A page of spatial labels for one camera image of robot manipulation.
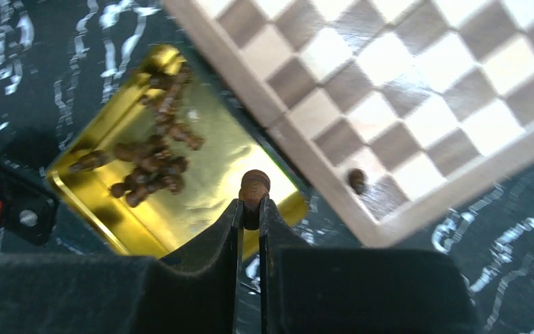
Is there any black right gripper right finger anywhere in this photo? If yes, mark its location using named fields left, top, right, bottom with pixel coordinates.
left=258, top=198, right=479, bottom=333

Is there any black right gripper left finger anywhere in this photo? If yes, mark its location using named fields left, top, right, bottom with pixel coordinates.
left=0, top=200, right=243, bottom=333

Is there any dark pawn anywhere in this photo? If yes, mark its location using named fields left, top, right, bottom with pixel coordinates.
left=348, top=168, right=367, bottom=195
left=238, top=169, right=270, bottom=230

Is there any pile of dark chess pieces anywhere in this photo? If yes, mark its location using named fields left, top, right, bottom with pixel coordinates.
left=67, top=63, right=204, bottom=208

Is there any gold tin with dark pieces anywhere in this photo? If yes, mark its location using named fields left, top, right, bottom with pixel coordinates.
left=47, top=45, right=308, bottom=257

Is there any wooden folding chess board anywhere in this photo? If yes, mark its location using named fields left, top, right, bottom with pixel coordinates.
left=164, top=1, right=534, bottom=253

